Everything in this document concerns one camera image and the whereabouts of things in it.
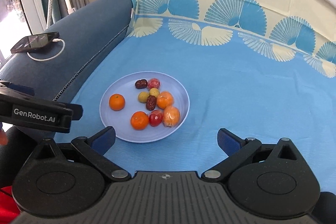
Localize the small orange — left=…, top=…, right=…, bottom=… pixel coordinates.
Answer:
left=156, top=91, right=174, bottom=109
left=130, top=111, right=149, bottom=130

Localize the shiny red small tomato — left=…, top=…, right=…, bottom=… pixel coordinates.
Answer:
left=149, top=110, right=163, bottom=127

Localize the yellow green small fruit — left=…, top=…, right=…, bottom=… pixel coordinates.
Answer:
left=138, top=92, right=149, bottom=103

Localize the dark red jujube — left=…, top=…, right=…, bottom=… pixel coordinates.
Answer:
left=146, top=95, right=157, bottom=111
left=135, top=79, right=148, bottom=89

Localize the pink red fruit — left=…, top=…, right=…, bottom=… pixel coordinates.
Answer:
left=147, top=78, right=161, bottom=90

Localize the person's left hand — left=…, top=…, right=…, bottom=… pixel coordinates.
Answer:
left=0, top=129, right=8, bottom=145

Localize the bare orange mandarin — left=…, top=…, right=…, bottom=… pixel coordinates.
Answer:
left=109, top=93, right=125, bottom=111

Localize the black smartphone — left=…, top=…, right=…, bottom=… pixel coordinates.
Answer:
left=10, top=32, right=59, bottom=54

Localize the light blue round plate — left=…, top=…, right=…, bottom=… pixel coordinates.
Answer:
left=99, top=71, right=190, bottom=143

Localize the plastic wrapped orange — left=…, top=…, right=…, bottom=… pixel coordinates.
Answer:
left=163, top=105, right=180, bottom=127

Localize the blue denim sofa armrest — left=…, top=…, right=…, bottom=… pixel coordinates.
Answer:
left=1, top=0, right=133, bottom=102

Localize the red garment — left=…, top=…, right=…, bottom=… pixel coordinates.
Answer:
left=0, top=186, right=20, bottom=224

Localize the white charging cable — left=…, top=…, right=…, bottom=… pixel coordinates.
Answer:
left=26, top=38, right=66, bottom=62

